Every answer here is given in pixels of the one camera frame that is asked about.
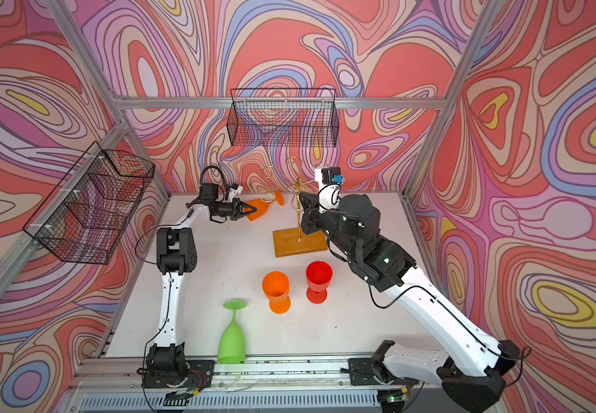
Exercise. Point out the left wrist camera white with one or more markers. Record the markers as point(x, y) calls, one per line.
point(232, 191)

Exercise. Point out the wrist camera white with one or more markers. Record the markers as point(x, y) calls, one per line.
point(232, 191)
point(330, 181)

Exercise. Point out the orange wine glass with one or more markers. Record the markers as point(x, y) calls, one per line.
point(263, 202)
point(276, 288)

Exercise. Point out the black wire basket back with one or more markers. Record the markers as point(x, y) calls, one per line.
point(283, 117)

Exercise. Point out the red wine glass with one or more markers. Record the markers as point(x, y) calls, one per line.
point(318, 277)

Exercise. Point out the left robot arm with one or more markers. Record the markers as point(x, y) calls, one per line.
point(164, 365)

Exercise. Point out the green wine glass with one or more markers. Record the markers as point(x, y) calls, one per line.
point(232, 345)

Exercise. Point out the gold wire glass rack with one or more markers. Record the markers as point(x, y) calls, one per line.
point(297, 183)

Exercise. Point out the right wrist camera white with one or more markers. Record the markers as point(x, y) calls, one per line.
point(330, 181)

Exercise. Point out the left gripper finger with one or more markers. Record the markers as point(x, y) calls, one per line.
point(243, 206)
point(249, 214)

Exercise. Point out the black wire basket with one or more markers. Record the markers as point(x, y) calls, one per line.
point(95, 210)
point(283, 117)

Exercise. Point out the wooden rack base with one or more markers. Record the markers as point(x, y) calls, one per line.
point(291, 242)

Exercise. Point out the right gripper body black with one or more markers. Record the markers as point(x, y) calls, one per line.
point(328, 223)

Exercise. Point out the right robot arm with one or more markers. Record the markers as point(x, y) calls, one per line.
point(471, 365)

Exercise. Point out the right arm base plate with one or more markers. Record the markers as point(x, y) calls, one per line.
point(364, 371)

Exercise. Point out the black wire basket left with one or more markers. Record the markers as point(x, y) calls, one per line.
point(95, 210)

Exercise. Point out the aluminium mounting rail front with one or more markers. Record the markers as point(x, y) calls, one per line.
point(307, 383)

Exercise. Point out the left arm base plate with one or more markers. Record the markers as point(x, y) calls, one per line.
point(194, 374)

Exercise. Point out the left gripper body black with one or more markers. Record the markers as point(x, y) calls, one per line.
point(226, 209)

